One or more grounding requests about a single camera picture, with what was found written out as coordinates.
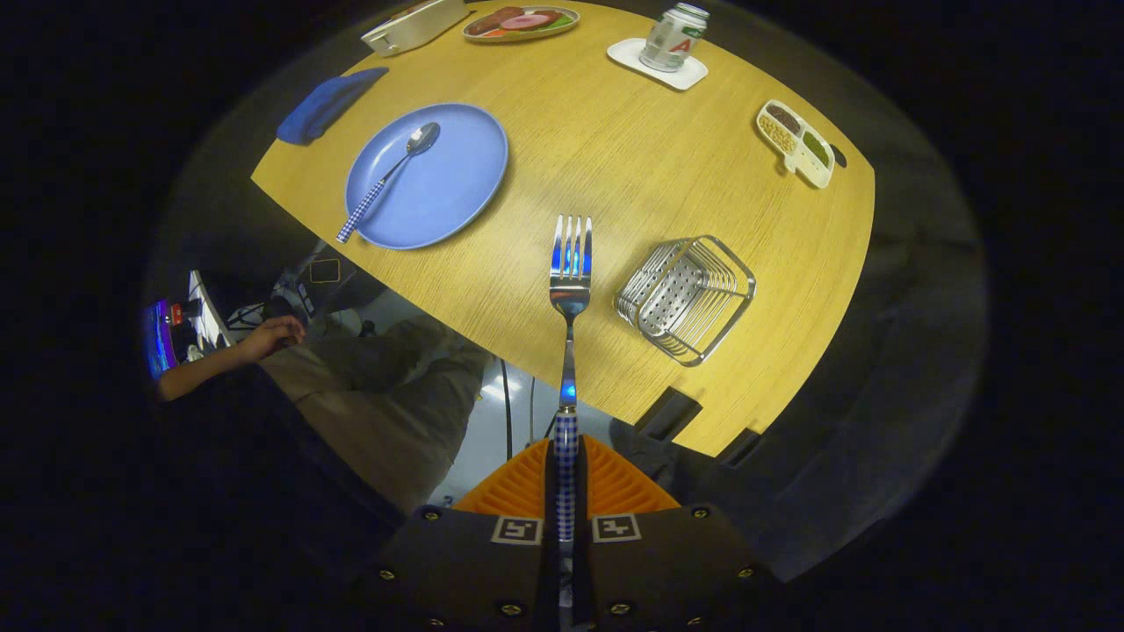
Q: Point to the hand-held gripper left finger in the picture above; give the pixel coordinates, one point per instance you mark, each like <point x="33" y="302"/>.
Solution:
<point x="474" y="570"/>

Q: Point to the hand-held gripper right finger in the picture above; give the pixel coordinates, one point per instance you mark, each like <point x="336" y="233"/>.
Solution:
<point x="667" y="570"/>

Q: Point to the black table clamp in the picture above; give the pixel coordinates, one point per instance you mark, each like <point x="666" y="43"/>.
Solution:
<point x="667" y="412"/>
<point x="738" y="446"/>

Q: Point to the person's legs in trousers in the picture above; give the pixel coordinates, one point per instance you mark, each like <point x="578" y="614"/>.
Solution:
<point x="378" y="412"/>

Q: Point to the person's dark shirt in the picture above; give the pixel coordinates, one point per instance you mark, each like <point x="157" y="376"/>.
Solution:
<point x="263" y="456"/>

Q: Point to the blue round plate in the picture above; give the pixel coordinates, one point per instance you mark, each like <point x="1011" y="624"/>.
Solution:
<point x="448" y="184"/>

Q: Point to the open laptop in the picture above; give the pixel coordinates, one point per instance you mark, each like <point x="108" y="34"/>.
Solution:
<point x="158" y="338"/>

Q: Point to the small red device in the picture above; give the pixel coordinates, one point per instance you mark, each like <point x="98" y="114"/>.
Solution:
<point x="178" y="312"/>

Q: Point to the white divided tray with beans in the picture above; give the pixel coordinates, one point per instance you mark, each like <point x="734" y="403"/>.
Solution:
<point x="790" y="158"/>

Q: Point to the blue folded cloth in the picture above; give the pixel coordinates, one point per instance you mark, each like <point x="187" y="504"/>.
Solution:
<point x="325" y="105"/>

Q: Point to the white square coaster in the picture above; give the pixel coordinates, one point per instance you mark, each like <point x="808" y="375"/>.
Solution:
<point x="628" y="53"/>

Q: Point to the white bottle green label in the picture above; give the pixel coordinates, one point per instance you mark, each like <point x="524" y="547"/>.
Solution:
<point x="672" y="39"/>

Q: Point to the white toaster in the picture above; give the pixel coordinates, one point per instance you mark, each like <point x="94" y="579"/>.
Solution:
<point x="413" y="26"/>

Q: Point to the oval plate of food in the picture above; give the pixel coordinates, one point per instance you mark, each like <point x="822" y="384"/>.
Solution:
<point x="522" y="22"/>

